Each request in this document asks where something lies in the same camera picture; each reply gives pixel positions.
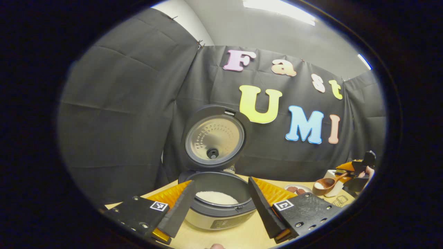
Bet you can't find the clear chopstick holder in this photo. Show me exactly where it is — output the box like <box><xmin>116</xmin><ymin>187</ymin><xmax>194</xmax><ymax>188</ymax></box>
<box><xmin>332</xmin><ymin>195</ymin><xmax>350</xmax><ymax>208</ymax></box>

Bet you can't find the small ceiling light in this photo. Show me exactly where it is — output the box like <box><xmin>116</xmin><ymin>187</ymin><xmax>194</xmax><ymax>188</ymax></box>
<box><xmin>358</xmin><ymin>54</ymin><xmax>372</xmax><ymax>70</ymax></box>

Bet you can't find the black backdrop cloth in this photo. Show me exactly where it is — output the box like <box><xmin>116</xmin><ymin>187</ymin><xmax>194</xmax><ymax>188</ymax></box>
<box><xmin>57</xmin><ymin>8</ymin><xmax>386</xmax><ymax>208</ymax></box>

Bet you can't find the large ceiling light panel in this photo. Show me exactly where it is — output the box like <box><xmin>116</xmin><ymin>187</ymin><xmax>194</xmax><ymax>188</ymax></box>
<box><xmin>242</xmin><ymin>0</ymin><xmax>317</xmax><ymax>26</ymax></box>

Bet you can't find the white toaster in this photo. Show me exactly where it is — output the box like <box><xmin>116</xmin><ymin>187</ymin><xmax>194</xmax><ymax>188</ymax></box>
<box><xmin>324</xmin><ymin>169</ymin><xmax>345</xmax><ymax>197</ymax></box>

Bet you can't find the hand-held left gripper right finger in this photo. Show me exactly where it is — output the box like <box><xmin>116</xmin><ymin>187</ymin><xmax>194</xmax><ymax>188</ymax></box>
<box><xmin>248</xmin><ymin>176</ymin><xmax>343</xmax><ymax>243</ymax></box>

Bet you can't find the dark grey rice cooker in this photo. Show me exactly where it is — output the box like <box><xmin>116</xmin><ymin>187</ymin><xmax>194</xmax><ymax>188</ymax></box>
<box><xmin>178</xmin><ymin>104</ymin><xmax>258</xmax><ymax>231</ymax></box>

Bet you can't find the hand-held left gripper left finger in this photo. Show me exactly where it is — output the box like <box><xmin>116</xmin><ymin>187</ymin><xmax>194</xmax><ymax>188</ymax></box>
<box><xmin>104</xmin><ymin>180</ymin><xmax>196</xmax><ymax>245</ymax></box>

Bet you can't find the brown wooden spoon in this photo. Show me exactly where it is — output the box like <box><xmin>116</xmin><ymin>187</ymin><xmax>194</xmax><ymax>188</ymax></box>
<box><xmin>312</xmin><ymin>172</ymin><xmax>350</xmax><ymax>196</ymax></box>

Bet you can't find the white round plate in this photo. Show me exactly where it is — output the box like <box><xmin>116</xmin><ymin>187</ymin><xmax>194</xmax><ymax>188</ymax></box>
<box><xmin>284</xmin><ymin>184</ymin><xmax>313</xmax><ymax>195</ymax></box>

